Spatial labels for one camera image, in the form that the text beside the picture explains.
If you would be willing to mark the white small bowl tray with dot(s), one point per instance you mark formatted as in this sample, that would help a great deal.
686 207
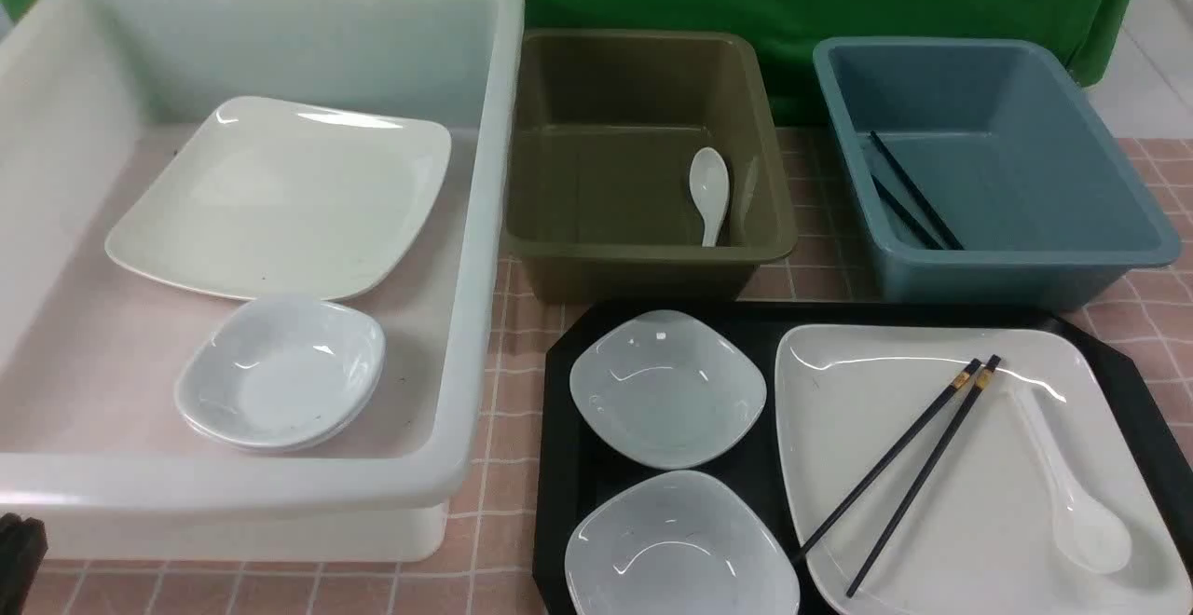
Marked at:
680 542
667 391

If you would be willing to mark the large white square plate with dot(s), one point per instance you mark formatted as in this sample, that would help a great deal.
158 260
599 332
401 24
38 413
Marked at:
978 539

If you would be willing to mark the white plastic spoon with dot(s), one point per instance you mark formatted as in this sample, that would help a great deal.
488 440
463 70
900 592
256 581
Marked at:
1085 531

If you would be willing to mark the white square plate in bin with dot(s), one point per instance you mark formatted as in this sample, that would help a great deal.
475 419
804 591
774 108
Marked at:
275 197

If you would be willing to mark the olive green plastic bin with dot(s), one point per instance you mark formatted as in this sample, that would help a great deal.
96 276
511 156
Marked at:
606 124

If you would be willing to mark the white spoon in green bin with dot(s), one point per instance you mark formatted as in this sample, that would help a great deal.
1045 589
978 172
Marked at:
709 182

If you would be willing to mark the black chopstick in blue bin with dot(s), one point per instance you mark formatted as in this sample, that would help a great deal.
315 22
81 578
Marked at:
932 215

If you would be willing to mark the blue plastic bin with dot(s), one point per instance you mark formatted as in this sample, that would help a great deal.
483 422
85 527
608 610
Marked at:
1007 148

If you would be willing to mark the large white plastic bin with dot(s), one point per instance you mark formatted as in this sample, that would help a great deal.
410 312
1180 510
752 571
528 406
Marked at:
97 96

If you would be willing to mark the pink checkered tablecloth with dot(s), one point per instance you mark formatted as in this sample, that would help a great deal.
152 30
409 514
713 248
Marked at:
483 565

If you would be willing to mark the black serving tray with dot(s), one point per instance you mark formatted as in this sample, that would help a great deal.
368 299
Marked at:
578 471

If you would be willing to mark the black object at bottom left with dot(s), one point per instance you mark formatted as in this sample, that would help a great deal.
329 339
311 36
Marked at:
24 544

